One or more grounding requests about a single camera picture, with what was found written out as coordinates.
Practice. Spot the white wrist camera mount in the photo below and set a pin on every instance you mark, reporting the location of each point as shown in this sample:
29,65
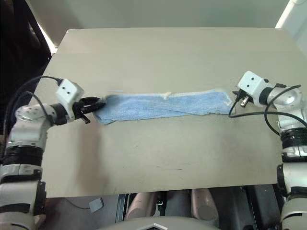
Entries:
251,85
69,92

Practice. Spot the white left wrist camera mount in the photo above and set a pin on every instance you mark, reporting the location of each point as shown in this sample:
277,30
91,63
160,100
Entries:
69,92

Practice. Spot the dark bulky object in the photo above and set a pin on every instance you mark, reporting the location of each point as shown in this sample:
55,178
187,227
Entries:
19,43

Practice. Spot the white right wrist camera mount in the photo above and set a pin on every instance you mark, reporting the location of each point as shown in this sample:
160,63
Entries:
251,85

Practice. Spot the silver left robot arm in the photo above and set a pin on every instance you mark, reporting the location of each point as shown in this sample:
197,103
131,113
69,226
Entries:
26,134

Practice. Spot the light blue terry towel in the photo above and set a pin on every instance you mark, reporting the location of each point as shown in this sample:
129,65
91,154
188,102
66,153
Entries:
163,106

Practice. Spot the pinkish rounded leg shape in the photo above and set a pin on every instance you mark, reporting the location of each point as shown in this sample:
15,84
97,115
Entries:
204,203
140,206

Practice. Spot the white furniture panel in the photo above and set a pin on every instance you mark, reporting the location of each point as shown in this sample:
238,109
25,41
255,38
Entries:
293,19

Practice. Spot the black table frame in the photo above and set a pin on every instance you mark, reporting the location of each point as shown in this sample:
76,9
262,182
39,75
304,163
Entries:
122,208

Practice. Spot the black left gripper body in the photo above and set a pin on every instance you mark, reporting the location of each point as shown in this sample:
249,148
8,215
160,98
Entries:
79,110

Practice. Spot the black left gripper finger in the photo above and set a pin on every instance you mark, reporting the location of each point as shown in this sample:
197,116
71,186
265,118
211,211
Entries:
96,107
93,100

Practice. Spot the small grey box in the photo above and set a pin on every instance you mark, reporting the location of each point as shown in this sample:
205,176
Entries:
96,205

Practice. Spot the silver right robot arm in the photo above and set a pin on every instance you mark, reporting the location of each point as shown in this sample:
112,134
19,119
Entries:
291,115

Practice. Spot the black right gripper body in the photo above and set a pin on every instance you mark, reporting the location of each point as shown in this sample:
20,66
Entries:
245,95

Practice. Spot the grey robot torso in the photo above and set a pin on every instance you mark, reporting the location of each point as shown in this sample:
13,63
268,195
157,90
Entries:
158,223

